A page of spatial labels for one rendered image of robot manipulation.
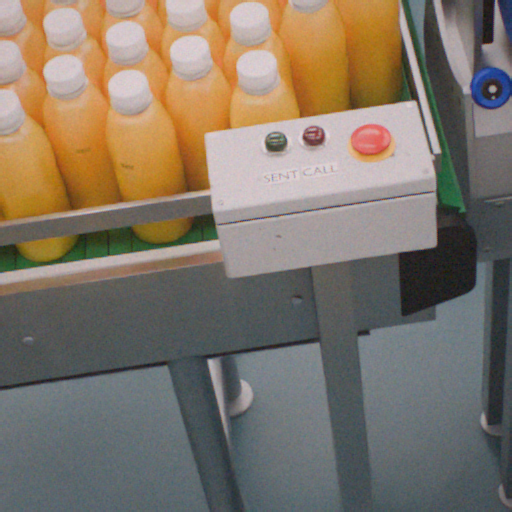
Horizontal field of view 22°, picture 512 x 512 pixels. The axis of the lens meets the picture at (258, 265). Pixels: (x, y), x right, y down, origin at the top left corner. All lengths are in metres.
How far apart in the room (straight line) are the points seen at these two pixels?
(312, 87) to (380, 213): 0.26
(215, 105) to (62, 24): 0.18
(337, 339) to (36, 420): 1.12
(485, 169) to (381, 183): 0.34
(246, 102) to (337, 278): 0.20
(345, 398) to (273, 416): 0.86
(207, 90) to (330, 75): 0.16
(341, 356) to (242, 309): 0.13
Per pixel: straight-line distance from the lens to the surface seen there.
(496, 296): 1.99
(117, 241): 1.44
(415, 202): 1.20
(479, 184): 1.51
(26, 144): 1.33
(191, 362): 1.55
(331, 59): 1.41
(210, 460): 1.73
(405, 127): 1.23
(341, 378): 1.46
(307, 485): 2.27
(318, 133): 1.21
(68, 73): 1.33
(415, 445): 2.30
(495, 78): 1.45
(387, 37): 1.45
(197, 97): 1.33
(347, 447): 1.58
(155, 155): 1.33
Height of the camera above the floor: 1.97
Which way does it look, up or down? 50 degrees down
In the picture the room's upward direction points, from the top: 10 degrees counter-clockwise
